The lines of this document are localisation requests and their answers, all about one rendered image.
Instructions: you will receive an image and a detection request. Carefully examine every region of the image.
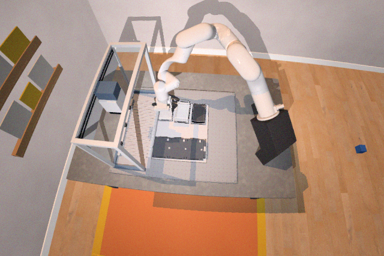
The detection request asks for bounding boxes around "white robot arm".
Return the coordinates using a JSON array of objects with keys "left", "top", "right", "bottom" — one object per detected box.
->
[{"left": 154, "top": 23, "right": 284, "bottom": 121}]

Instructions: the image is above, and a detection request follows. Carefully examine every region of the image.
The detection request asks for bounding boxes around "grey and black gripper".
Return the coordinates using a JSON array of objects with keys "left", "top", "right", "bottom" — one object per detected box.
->
[{"left": 152, "top": 97, "right": 178, "bottom": 112}]

